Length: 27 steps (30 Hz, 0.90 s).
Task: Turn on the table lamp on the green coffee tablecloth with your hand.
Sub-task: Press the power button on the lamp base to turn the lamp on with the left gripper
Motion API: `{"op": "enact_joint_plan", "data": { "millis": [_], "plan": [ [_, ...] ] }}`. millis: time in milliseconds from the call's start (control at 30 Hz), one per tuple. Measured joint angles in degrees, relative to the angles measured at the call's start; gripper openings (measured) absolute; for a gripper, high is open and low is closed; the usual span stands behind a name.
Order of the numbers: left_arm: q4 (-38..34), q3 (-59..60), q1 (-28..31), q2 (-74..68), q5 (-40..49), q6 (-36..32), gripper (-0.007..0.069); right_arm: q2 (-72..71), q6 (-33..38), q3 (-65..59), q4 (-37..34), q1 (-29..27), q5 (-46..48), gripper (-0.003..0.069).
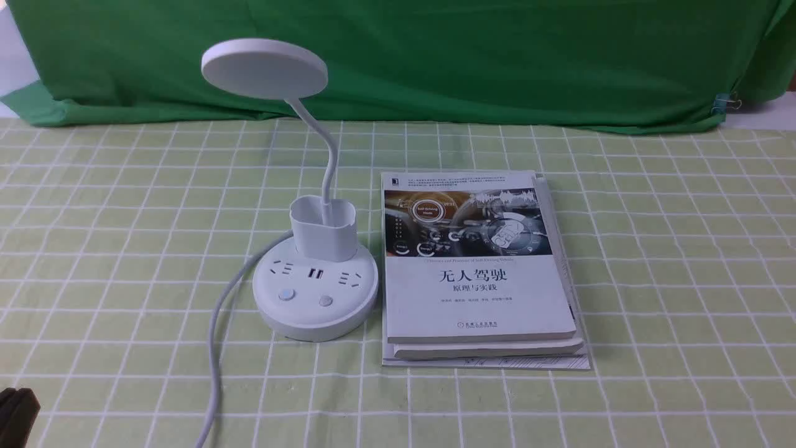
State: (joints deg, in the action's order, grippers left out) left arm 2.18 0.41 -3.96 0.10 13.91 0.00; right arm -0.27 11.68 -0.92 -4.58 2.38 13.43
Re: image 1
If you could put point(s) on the bottom thin booklet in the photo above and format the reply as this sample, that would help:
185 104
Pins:
578 364

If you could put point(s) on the top book with Chinese title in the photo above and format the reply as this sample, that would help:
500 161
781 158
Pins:
472 286

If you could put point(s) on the teal binder clip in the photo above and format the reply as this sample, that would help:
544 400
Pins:
725 103

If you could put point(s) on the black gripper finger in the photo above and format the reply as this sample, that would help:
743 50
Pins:
19 410

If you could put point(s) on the white desk lamp with sockets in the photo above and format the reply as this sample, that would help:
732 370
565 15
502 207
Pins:
319 282

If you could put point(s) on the green backdrop cloth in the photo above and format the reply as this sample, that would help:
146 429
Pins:
627 67

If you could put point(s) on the green checked tablecloth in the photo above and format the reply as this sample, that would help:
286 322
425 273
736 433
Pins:
117 241

